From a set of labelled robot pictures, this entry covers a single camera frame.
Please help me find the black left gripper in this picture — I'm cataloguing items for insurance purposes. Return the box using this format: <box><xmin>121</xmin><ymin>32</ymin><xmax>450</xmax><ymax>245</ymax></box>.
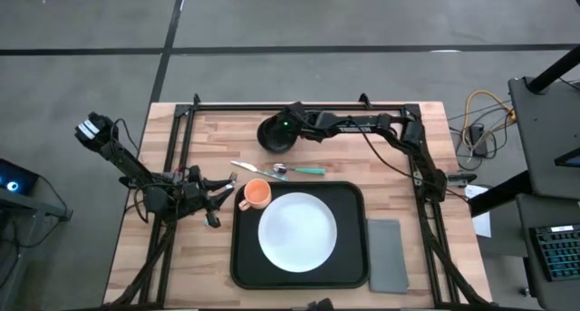
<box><xmin>143</xmin><ymin>164</ymin><xmax>237</xmax><ymax>226</ymax></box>

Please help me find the orange mug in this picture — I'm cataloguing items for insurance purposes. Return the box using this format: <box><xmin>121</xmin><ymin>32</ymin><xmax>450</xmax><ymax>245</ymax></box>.
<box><xmin>237</xmin><ymin>178</ymin><xmax>274</xmax><ymax>212</ymax></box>

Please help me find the teal-handled table knife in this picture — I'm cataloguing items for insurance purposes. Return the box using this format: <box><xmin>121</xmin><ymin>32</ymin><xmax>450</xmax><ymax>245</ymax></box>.
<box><xmin>229</xmin><ymin>160</ymin><xmax>290</xmax><ymax>182</ymax></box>

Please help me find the black bowl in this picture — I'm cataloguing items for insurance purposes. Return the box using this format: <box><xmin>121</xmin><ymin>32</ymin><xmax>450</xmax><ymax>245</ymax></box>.
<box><xmin>256</xmin><ymin>112</ymin><xmax>301</xmax><ymax>155</ymax></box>

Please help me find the white round plate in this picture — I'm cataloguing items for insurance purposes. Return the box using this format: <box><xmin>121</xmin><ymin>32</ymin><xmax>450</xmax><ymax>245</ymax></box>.
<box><xmin>256</xmin><ymin>191</ymin><xmax>339</xmax><ymax>274</ymax></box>

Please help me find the black plastic tray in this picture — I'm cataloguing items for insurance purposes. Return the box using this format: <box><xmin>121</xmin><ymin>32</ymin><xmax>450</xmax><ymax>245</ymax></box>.
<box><xmin>228</xmin><ymin>180</ymin><xmax>371</xmax><ymax>291</ymax></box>

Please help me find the grey cloth napkin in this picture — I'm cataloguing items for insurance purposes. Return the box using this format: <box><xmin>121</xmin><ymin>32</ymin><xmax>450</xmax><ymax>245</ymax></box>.
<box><xmin>365</xmin><ymin>218</ymin><xmax>411</xmax><ymax>295</ymax></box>

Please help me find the black power adapter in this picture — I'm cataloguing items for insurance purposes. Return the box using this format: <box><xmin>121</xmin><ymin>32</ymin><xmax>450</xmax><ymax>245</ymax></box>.
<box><xmin>468</xmin><ymin>123</ymin><xmax>489</xmax><ymax>159</ymax></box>

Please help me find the white paper sheet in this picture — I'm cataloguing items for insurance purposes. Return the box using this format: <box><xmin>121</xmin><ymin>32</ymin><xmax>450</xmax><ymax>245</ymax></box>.
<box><xmin>463</xmin><ymin>183</ymin><xmax>493</xmax><ymax>239</ymax></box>

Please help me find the black device with blue light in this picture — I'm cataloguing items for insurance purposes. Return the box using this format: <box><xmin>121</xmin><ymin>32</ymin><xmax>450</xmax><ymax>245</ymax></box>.
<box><xmin>0</xmin><ymin>158</ymin><xmax>40</xmax><ymax>197</ymax></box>

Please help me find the dark grey desk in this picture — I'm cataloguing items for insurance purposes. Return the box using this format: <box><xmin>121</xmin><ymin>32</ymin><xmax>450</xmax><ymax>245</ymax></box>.
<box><xmin>507</xmin><ymin>74</ymin><xmax>580</xmax><ymax>199</ymax></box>

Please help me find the black pole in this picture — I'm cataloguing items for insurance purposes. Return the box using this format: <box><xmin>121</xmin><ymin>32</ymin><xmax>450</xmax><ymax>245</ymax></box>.
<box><xmin>527</xmin><ymin>43</ymin><xmax>580</xmax><ymax>95</ymax></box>

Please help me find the backlit black keyboard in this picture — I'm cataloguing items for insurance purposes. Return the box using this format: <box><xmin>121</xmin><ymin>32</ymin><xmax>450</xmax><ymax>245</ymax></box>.
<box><xmin>528</xmin><ymin>223</ymin><xmax>580</xmax><ymax>283</ymax></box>

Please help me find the teal-handled spoon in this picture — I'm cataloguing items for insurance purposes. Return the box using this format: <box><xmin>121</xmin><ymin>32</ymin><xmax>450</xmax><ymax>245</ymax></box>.
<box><xmin>272</xmin><ymin>162</ymin><xmax>327</xmax><ymax>176</ymax></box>

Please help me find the black aluminium frame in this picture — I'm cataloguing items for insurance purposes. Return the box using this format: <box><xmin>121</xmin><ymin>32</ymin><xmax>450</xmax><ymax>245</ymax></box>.
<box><xmin>102</xmin><ymin>92</ymin><xmax>496</xmax><ymax>310</ymax></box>

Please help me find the yellow cable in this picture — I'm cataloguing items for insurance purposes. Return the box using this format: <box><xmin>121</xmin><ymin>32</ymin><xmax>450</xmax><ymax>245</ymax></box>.
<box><xmin>460</xmin><ymin>89</ymin><xmax>518</xmax><ymax>159</ymax></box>

